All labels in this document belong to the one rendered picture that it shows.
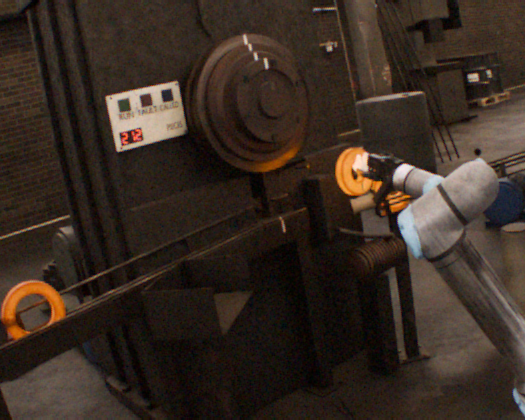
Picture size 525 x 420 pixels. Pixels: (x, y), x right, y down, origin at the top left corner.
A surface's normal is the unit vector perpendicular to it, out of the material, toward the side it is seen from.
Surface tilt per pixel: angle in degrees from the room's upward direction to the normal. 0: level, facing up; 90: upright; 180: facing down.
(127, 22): 90
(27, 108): 90
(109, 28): 90
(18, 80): 90
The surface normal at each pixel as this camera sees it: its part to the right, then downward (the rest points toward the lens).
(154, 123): 0.59, 0.05
